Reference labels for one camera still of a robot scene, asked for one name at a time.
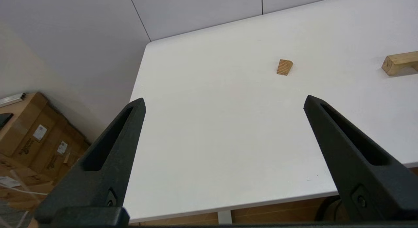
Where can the small black device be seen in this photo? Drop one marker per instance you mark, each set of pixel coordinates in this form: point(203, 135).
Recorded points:
point(5, 120)

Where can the triangular wooden building block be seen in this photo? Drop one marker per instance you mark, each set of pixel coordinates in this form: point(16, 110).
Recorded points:
point(284, 67)

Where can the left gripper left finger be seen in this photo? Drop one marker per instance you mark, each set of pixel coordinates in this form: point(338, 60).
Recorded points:
point(98, 185)

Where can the white table leg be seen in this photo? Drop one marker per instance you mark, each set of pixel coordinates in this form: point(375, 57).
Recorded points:
point(224, 218)

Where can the flat cardboard sheet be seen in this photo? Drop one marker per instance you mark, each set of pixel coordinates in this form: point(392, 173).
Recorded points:
point(29, 177)

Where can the flat white bar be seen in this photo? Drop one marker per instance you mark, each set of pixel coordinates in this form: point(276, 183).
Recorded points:
point(11, 100)

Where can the brown cardboard box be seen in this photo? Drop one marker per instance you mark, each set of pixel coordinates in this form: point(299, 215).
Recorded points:
point(23, 123)
point(78, 151)
point(54, 146)

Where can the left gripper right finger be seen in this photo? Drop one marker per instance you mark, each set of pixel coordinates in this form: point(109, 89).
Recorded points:
point(375, 188)

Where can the arched wooden building block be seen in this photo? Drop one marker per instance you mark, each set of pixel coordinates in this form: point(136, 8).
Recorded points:
point(396, 62)

